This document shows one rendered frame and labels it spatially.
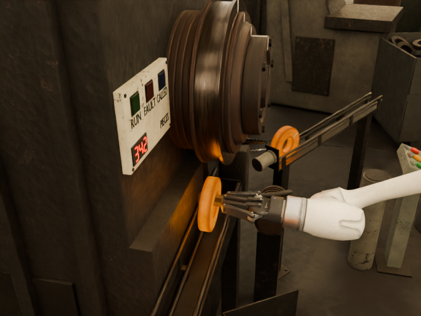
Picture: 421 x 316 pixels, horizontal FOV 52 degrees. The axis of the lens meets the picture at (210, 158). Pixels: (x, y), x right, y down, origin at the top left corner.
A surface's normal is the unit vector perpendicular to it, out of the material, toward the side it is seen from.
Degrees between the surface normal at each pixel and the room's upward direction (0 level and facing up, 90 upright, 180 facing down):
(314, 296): 0
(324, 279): 0
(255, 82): 69
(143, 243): 0
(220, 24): 33
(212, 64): 60
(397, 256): 90
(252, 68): 54
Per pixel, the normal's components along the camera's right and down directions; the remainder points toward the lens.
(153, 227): -0.01, -0.88
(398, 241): -0.24, 0.46
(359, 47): -0.47, 0.42
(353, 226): 0.03, 0.08
